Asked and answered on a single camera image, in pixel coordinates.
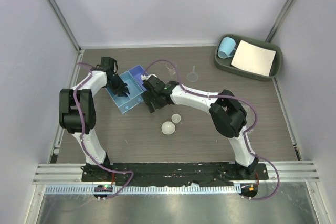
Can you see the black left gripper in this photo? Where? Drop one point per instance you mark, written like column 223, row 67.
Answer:
column 120, row 92

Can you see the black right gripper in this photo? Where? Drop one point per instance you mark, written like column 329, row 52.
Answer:
column 148, row 97

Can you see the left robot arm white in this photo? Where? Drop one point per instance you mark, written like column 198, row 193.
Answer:
column 77, row 112

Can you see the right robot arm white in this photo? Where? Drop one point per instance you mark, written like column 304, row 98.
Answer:
column 227, row 114

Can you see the white ceramic crucible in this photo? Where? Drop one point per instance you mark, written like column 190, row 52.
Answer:
column 176, row 118

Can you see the clear glass beaker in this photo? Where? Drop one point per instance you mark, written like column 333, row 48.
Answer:
column 171, row 68

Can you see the translucent plastic funnel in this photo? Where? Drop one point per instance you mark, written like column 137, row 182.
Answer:
column 192, row 76

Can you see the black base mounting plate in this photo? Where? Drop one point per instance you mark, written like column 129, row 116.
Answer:
column 173, row 174

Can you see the dark green plastic tray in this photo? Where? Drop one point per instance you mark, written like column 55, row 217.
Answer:
column 225, row 64

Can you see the light blue mug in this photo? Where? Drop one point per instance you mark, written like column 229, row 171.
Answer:
column 226, row 48

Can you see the white paper sheet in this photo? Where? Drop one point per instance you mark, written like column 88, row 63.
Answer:
column 253, row 59

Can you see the white slotted cable duct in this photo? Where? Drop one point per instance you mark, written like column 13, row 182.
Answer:
column 96, row 189

